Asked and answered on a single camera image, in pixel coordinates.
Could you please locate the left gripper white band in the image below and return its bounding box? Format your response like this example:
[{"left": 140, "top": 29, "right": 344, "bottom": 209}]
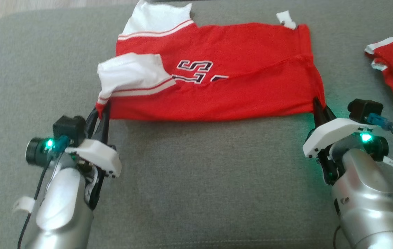
[{"left": 26, "top": 102, "right": 122, "bottom": 210}]

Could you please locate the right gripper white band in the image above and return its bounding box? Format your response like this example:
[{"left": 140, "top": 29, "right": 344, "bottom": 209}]
[{"left": 302, "top": 97, "right": 389, "bottom": 186}]

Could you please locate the red jersey with white sleeves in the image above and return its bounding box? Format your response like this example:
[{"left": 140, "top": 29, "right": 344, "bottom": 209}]
[{"left": 95, "top": 0, "right": 327, "bottom": 122}]

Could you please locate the grey fabric sofa seat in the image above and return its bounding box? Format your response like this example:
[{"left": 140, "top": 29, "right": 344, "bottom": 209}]
[{"left": 0, "top": 0, "right": 393, "bottom": 249}]

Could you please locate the left black cable teal plug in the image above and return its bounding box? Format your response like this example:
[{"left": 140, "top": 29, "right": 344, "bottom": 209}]
[{"left": 17, "top": 135, "right": 70, "bottom": 249}]

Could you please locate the black cable teal plug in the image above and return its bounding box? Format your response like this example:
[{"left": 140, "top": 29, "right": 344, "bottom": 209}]
[
  {"left": 367, "top": 113, "right": 393, "bottom": 233},
  {"left": 17, "top": 135, "right": 70, "bottom": 249}
]

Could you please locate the right black cable teal plug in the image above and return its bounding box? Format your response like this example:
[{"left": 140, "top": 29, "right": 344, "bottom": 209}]
[{"left": 367, "top": 113, "right": 393, "bottom": 233}]

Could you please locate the left white cable tag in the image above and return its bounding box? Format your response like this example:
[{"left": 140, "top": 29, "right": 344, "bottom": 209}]
[{"left": 12, "top": 196, "right": 36, "bottom": 213}]

